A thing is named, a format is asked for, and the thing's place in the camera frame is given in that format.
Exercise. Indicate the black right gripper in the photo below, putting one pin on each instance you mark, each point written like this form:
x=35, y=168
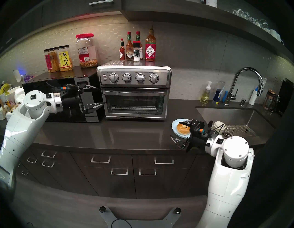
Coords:
x=197, y=140

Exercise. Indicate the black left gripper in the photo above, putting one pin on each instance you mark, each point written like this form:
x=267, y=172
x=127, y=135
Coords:
x=71, y=101

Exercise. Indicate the golden brown bagel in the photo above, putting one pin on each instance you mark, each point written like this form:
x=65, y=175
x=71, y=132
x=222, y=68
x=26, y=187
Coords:
x=182, y=130

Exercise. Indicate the glass toaster oven door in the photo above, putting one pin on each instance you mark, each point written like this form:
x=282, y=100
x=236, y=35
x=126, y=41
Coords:
x=135, y=101

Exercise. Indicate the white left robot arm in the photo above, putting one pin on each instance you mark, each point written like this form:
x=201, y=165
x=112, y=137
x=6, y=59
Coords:
x=18, y=128

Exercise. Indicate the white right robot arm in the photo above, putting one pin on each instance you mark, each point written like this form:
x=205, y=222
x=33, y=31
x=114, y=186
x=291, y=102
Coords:
x=227, y=183

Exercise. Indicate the silver oven knob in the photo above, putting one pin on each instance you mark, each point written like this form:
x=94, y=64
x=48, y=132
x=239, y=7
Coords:
x=154, y=78
x=113, y=78
x=126, y=78
x=140, y=78

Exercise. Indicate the stainless steel toaster oven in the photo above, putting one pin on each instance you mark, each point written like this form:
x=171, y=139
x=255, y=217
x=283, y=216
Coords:
x=137, y=69

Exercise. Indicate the light blue plate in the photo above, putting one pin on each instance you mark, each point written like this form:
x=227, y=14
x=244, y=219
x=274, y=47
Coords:
x=174, y=126

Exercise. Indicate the paper cup white lid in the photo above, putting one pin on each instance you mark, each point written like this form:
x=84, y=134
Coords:
x=218, y=126

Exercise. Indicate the yellow soap pump bottle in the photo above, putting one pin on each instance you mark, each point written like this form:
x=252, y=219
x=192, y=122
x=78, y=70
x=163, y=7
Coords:
x=205, y=97

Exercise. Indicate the snack jar yellow label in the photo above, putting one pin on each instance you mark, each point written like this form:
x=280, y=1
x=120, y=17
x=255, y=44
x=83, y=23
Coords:
x=65, y=61

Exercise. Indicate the clear jar red lid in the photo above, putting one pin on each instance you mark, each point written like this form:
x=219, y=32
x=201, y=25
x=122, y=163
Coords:
x=86, y=52

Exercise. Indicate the stainless steel sink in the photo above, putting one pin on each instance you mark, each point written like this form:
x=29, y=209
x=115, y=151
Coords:
x=229, y=116

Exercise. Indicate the blue dish soap bottle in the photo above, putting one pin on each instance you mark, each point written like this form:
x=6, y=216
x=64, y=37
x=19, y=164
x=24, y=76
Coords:
x=217, y=95

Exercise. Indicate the snack jar red label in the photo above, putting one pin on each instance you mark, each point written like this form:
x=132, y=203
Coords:
x=51, y=62

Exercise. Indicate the black Panasonic microwave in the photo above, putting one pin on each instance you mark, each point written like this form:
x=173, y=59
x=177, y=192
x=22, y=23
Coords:
x=36, y=86

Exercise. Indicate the small red hot sauce bottle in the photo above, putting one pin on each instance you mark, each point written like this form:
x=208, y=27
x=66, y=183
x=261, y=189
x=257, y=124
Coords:
x=122, y=54

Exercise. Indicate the medium Tabasco sauce bottle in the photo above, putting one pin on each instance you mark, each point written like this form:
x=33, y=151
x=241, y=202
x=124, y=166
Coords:
x=138, y=36
x=129, y=52

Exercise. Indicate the purple box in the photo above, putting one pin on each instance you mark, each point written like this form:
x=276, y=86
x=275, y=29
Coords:
x=28, y=78

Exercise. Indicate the small chrome sink fitting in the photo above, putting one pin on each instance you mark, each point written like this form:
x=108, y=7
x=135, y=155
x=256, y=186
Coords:
x=242, y=102

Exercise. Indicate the white upright tissue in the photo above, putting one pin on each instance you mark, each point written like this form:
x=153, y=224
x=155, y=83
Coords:
x=19, y=94

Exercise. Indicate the clear bag of bread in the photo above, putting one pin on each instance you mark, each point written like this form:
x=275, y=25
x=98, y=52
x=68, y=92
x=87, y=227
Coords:
x=13, y=106

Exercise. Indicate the white bottle blue cap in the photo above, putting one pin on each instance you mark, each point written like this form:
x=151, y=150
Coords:
x=252, y=98

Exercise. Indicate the white bowl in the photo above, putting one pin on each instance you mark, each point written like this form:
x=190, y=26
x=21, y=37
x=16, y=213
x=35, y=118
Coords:
x=11, y=93

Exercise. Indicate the black star knob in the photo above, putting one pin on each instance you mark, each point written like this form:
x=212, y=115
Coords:
x=102, y=209
x=177, y=210

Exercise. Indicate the large orange Tabasco bottle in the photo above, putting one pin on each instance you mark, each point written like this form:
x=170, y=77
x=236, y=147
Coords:
x=150, y=50

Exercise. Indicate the small folded white napkin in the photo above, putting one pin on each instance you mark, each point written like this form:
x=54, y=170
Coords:
x=8, y=116

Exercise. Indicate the yellow banana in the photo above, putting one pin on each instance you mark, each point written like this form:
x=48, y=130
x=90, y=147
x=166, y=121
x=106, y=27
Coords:
x=5, y=88

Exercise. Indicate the small white container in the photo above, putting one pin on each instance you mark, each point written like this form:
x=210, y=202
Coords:
x=2, y=113

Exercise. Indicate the dark wood drawer cabinet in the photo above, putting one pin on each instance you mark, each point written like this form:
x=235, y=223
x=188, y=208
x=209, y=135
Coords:
x=103, y=183

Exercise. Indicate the glass copper French press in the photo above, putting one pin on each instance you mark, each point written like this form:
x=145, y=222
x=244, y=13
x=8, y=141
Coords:
x=269, y=101

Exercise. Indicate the chrome gooseneck faucet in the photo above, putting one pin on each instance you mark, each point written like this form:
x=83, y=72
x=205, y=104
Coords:
x=249, y=69

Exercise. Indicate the black coffee machine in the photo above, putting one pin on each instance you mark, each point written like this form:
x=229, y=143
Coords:
x=287, y=96

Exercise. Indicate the grey robot mounting plate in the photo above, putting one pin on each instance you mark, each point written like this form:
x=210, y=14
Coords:
x=106, y=218

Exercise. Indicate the clear drinking glass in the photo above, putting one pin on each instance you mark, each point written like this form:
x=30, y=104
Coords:
x=237, y=12
x=253, y=21
x=246, y=15

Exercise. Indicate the white perforated canister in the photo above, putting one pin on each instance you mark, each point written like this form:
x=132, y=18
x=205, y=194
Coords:
x=211, y=2

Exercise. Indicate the white mug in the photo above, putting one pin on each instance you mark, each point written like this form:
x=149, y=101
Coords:
x=272, y=32
x=278, y=37

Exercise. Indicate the dark wall cabinet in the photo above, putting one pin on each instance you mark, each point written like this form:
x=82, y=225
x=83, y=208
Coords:
x=57, y=11

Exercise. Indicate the dark open wall shelf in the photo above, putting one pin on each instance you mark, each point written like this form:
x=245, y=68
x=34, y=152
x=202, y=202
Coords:
x=183, y=13

